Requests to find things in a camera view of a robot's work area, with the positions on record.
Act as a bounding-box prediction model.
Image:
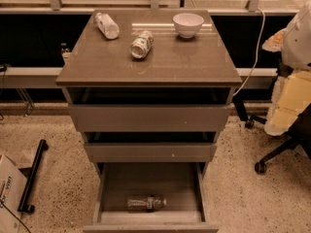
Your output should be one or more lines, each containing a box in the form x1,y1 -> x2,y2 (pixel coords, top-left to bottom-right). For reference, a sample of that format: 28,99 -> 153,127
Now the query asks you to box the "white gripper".
261,1 -> 311,136

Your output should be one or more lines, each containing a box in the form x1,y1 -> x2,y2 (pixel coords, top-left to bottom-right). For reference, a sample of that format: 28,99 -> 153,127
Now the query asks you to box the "clear water bottle red label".
126,195 -> 167,212

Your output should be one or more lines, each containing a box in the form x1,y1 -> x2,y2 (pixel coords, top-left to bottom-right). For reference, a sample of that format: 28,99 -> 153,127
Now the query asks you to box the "grey drawer cabinet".
55,9 -> 243,233

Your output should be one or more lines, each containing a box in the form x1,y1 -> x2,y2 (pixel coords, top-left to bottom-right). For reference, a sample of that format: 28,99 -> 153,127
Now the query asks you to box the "grey top drawer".
68,105 -> 230,132

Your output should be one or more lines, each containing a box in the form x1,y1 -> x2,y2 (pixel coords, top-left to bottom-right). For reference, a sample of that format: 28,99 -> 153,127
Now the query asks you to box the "grey drawer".
83,162 -> 218,233
68,105 -> 230,132
85,143 -> 217,162

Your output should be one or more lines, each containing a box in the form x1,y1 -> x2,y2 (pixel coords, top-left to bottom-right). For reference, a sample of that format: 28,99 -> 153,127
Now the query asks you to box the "grey bottom drawer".
83,162 -> 218,233

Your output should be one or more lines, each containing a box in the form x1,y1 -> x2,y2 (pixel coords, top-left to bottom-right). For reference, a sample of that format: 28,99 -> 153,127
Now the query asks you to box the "clear plastic bottle white label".
95,13 -> 120,40

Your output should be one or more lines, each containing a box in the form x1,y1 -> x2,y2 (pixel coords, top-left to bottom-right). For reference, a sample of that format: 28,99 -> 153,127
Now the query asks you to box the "grey middle drawer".
85,143 -> 217,162

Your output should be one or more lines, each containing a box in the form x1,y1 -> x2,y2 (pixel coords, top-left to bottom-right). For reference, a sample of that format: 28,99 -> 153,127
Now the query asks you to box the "small bottle behind cabinet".
60,43 -> 71,61

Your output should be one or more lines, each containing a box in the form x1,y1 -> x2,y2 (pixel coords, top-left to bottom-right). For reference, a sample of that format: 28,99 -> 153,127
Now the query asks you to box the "black office chair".
233,95 -> 311,174

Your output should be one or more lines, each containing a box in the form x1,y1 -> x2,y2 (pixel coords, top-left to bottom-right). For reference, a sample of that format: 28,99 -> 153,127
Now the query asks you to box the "white bowl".
173,13 -> 204,38

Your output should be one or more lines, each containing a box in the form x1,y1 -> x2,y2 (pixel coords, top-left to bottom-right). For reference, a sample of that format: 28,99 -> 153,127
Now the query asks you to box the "green labelled can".
129,30 -> 154,59

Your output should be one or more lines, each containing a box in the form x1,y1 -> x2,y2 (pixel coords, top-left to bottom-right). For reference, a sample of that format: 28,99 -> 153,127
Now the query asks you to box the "cardboard box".
0,155 -> 26,233

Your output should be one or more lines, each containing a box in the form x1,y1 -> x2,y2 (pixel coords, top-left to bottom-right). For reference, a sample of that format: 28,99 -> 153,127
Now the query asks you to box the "white cable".
232,7 -> 266,97

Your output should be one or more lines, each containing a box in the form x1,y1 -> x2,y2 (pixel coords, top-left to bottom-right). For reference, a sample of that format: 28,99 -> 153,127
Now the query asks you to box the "black cable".
0,201 -> 32,233

